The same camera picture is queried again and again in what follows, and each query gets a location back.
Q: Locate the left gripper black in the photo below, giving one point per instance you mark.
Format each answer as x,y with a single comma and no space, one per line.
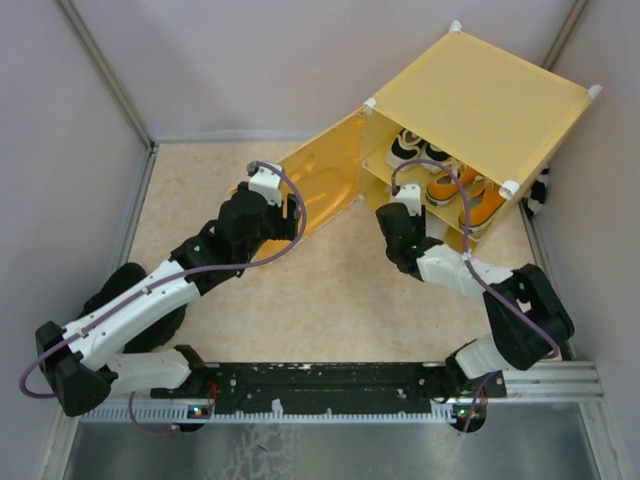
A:
282,220

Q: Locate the yellow cabinet door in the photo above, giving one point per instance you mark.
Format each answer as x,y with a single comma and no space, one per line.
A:
326,170

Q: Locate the black white sneaker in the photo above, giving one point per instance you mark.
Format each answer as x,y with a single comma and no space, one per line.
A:
406,146
433,157

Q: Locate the orange sneaker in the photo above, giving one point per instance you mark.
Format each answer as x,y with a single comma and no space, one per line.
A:
443,189
484,202

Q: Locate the yellow shoe cabinet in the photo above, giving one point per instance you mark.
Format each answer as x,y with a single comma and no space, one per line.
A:
491,110

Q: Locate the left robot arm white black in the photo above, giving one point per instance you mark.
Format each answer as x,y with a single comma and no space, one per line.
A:
111,349

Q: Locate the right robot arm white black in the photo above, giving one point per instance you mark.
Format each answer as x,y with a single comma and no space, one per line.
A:
527,319

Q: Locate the black white striped slipper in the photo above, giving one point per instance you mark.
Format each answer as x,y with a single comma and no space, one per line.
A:
535,198

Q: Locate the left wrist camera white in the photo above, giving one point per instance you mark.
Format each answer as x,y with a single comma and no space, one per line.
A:
265,179

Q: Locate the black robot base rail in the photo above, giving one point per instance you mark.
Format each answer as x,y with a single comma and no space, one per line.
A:
318,388

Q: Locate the grey cable duct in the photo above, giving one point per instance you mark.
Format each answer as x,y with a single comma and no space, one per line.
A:
152,412

